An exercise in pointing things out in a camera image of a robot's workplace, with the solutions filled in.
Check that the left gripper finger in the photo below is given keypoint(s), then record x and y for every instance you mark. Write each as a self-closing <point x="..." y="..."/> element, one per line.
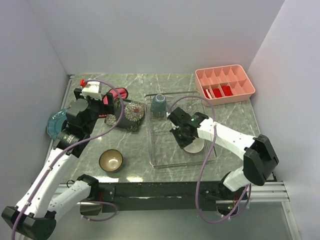
<point x="109" y="107"/>
<point x="78" y="93"/>

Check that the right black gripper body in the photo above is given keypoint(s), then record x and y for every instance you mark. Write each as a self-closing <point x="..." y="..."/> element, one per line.
<point x="181" y="138"/>

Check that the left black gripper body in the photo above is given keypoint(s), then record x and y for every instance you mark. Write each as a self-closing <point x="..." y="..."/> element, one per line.
<point x="97" y="107"/>

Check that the white brown ceramic bowl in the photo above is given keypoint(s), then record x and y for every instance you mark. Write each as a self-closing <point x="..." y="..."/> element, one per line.
<point x="195" y="147"/>

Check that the black floral square plate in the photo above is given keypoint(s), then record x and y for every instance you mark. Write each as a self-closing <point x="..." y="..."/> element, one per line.
<point x="134" y="112"/>

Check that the teal round plate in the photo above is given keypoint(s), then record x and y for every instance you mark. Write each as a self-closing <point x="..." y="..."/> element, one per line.
<point x="57" y="123"/>

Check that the grey blue ceramic mug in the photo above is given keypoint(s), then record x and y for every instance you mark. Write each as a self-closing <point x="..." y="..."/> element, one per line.
<point x="158" y="106"/>

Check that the black patterned ceramic bowl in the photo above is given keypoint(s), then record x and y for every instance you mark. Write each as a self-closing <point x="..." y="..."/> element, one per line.
<point x="111" y="160"/>

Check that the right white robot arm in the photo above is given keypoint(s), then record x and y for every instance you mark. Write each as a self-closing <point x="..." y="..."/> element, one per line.
<point x="256" y="152"/>

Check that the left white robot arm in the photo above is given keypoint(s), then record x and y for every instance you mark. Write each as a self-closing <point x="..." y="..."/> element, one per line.
<point x="36" y="215"/>

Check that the red black oven mitt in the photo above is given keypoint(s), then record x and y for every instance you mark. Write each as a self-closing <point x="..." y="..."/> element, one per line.
<point x="119" y="92"/>

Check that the red cloth left compartment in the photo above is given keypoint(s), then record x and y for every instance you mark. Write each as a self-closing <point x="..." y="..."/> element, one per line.
<point x="207" y="94"/>

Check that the red cloth compartment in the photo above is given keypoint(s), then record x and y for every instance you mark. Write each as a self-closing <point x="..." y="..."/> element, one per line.
<point x="207" y="94"/>
<point x="227" y="90"/>
<point x="217" y="92"/>

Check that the red cloth middle compartment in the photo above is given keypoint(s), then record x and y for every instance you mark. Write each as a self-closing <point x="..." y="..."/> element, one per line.
<point x="217" y="92"/>

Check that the pink divided organizer tray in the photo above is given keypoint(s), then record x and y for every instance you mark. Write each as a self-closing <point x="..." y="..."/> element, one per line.
<point x="231" y="75"/>

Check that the red cloth right compartment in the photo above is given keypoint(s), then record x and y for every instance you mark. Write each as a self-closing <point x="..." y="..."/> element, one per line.
<point x="227" y="90"/>

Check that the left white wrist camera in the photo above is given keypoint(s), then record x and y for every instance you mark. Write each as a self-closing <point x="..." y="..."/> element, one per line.
<point x="91" y="89"/>

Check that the metal wire dish rack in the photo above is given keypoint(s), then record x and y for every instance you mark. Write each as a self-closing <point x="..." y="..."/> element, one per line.
<point x="171" y="125"/>

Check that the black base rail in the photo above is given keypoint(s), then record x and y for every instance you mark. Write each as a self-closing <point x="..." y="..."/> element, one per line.
<point x="145" y="196"/>

